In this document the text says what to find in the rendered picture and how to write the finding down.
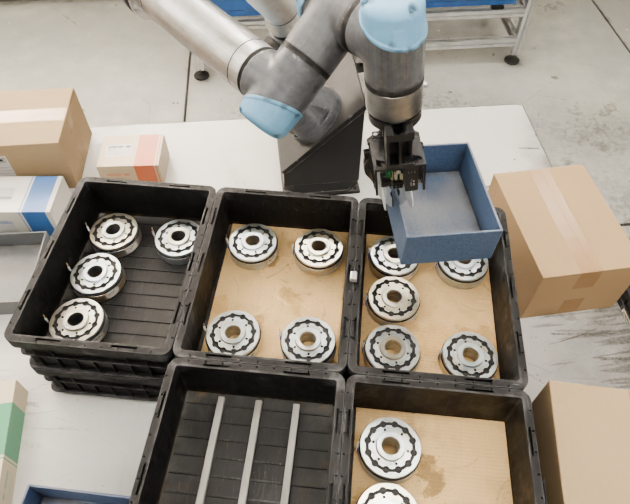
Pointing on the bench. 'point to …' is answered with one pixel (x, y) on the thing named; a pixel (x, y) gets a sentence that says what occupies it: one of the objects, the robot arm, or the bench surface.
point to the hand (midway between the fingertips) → (394, 196)
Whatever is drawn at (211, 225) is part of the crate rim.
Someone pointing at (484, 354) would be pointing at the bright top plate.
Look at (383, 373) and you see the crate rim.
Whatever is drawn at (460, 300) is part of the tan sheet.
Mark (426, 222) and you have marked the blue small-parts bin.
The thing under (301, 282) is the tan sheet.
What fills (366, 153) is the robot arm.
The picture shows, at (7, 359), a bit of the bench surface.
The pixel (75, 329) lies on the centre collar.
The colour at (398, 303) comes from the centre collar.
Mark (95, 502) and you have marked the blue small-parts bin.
